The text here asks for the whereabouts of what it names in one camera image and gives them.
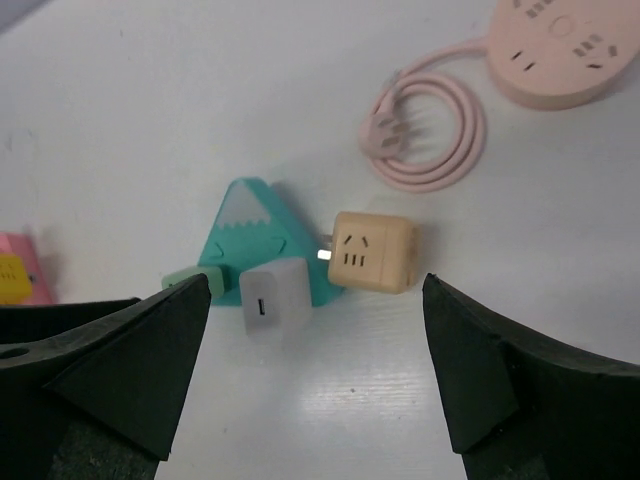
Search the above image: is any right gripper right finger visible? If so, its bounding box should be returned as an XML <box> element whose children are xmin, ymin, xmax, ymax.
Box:
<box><xmin>422</xmin><ymin>274</ymin><xmax>639</xmax><ymax>479</ymax></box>

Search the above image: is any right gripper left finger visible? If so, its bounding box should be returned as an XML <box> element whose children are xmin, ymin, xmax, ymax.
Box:
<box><xmin>1</xmin><ymin>274</ymin><xmax>210</xmax><ymax>479</ymax></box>

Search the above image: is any yellow cube power socket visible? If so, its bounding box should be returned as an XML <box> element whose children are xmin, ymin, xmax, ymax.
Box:
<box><xmin>0</xmin><ymin>253</ymin><xmax>32</xmax><ymax>305</ymax></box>

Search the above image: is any pink triangular power strip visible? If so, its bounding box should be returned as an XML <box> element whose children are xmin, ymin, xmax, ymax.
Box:
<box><xmin>1</xmin><ymin>232</ymin><xmax>54</xmax><ymax>306</ymax></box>

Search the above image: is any green plug adapter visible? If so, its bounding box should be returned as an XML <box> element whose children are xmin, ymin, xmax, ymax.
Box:
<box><xmin>160</xmin><ymin>265</ymin><xmax>227</xmax><ymax>301</ymax></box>

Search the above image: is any beige plug adapter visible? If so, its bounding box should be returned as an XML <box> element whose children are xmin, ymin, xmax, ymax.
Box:
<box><xmin>317</xmin><ymin>211</ymin><xmax>420</xmax><ymax>294</ymax></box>

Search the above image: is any white plug adapter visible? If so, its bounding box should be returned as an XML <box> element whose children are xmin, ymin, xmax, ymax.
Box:
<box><xmin>239</xmin><ymin>257</ymin><xmax>313</xmax><ymax>350</ymax></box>

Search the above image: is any teal triangular power strip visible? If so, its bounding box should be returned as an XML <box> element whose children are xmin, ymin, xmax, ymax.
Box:
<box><xmin>198</xmin><ymin>177</ymin><xmax>343</xmax><ymax>307</ymax></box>

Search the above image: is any pink round power strip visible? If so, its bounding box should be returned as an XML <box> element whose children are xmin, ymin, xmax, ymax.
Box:
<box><xmin>357</xmin><ymin>0</ymin><xmax>640</xmax><ymax>195</ymax></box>

